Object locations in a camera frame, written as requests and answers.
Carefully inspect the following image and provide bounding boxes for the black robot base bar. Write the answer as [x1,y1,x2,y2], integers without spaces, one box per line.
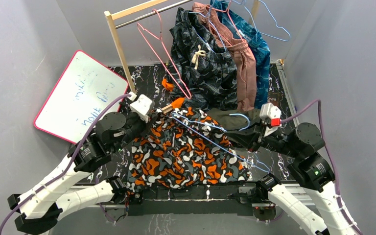
[123,181,277,222]

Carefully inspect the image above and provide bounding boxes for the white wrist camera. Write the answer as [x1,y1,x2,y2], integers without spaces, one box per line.
[259,102,282,137]
[128,92,155,123]

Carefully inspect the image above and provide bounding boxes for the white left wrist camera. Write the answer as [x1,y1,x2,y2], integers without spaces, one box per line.
[128,92,155,123]

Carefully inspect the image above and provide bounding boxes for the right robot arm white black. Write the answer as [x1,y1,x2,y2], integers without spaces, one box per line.
[226,122,362,235]

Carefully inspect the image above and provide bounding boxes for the pink-framed whiteboard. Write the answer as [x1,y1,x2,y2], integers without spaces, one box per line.
[34,50,129,143]

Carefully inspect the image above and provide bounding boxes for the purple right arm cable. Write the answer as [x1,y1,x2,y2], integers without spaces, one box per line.
[280,99,364,235]

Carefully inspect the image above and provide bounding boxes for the olive green shorts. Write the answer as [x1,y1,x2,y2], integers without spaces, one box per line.
[207,108,260,131]

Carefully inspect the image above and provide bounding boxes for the pink hanger holding shorts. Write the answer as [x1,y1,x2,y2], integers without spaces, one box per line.
[210,0,245,40]

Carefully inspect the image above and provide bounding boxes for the pink shorts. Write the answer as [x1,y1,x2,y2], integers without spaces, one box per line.
[192,2,257,111]

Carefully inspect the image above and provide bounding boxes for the dark leaf-pattern shorts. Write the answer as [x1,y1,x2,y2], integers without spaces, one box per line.
[166,7,237,111]

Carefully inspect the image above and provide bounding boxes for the pink wire hanger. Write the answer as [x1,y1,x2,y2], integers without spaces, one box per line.
[137,8,192,100]

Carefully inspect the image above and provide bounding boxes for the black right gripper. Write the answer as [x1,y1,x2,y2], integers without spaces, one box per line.
[223,116,300,158]

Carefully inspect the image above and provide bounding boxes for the orange camouflage shorts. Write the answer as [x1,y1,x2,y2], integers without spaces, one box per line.
[126,107,251,193]

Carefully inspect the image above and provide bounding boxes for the empty blue wire hanger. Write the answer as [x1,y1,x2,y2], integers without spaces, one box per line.
[230,0,291,43]

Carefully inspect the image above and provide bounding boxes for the teal patterned shorts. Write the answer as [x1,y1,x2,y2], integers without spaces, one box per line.
[209,0,271,110]

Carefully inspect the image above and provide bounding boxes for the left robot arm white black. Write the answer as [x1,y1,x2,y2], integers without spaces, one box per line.
[7,112,151,235]

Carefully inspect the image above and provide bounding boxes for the wooden clothes rack frame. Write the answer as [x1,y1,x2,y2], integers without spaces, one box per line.
[103,0,262,116]

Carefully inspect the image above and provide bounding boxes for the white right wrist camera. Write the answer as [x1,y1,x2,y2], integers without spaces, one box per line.
[259,102,282,137]

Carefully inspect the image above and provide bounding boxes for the metal rack rod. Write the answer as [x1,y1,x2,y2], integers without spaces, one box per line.
[115,0,192,29]

